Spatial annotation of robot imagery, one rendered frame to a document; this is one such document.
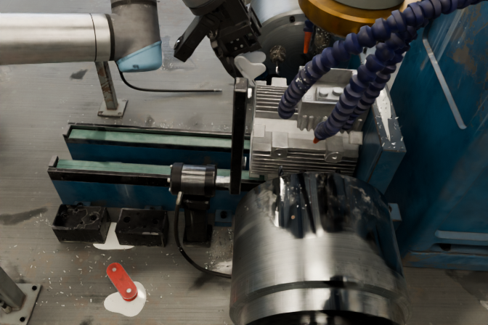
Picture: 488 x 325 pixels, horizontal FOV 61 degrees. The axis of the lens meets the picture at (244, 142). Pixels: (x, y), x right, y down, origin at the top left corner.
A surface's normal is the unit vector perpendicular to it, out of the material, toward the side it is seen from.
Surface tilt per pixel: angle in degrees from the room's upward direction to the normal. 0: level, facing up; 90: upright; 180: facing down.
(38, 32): 45
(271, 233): 35
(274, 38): 90
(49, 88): 0
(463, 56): 90
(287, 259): 28
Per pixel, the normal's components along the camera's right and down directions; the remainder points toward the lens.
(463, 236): 0.03, -0.29
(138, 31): 0.42, 0.00
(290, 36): -0.04, 0.75
